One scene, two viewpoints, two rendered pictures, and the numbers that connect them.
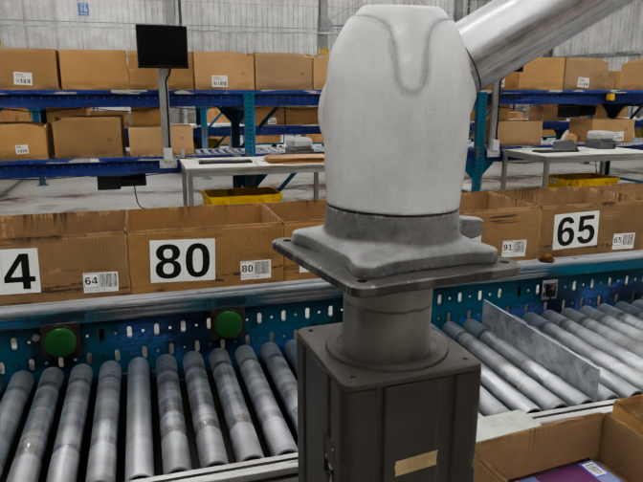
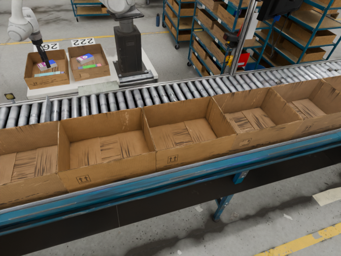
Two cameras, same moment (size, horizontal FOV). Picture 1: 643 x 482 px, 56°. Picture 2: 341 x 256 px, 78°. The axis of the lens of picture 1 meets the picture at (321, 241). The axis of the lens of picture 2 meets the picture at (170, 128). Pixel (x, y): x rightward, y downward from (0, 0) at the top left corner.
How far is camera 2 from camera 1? 241 cm
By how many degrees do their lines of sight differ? 119
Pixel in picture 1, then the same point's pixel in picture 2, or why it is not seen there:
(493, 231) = (9, 138)
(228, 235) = (168, 106)
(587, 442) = (77, 75)
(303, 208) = (125, 161)
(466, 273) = not seen: hidden behind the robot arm
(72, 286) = (226, 108)
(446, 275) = not seen: hidden behind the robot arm
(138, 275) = (204, 111)
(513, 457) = (98, 71)
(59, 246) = (233, 95)
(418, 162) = not seen: outside the picture
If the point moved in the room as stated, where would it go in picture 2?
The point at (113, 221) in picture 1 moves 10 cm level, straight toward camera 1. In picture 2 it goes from (242, 136) to (231, 122)
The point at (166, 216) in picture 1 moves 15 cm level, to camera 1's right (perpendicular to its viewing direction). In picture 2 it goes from (215, 141) to (183, 140)
